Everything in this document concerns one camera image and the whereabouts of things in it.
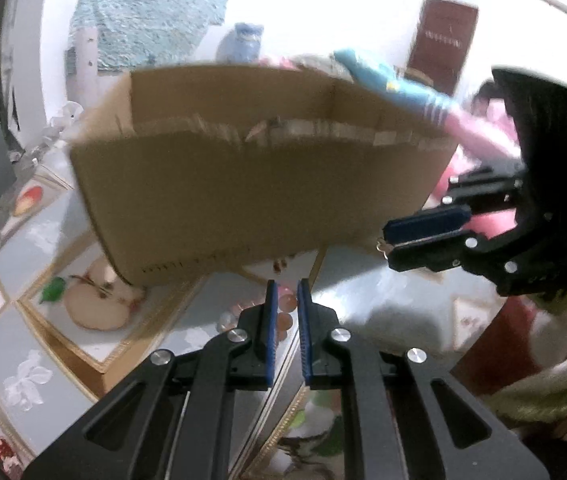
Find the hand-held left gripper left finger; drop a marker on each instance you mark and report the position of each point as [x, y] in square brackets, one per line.
[271, 330]

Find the white plastic bag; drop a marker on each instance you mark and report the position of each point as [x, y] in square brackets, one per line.
[65, 120]

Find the torn cardboard box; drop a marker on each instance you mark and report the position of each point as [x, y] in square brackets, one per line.
[243, 200]

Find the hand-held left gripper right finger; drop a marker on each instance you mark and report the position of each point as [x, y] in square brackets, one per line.
[305, 330]

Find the teal patterned pillow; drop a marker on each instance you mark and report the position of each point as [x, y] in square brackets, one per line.
[388, 80]

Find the brown wooden door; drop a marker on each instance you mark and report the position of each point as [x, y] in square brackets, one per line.
[443, 40]

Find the blue water bottle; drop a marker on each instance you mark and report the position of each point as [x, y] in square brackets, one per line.
[243, 42]

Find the small gold earring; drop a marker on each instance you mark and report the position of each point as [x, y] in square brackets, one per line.
[381, 246]

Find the teal patterned cloth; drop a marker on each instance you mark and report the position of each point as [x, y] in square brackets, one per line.
[148, 10]

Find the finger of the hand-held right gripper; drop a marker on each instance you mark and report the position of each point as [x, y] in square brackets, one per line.
[428, 255]
[428, 225]

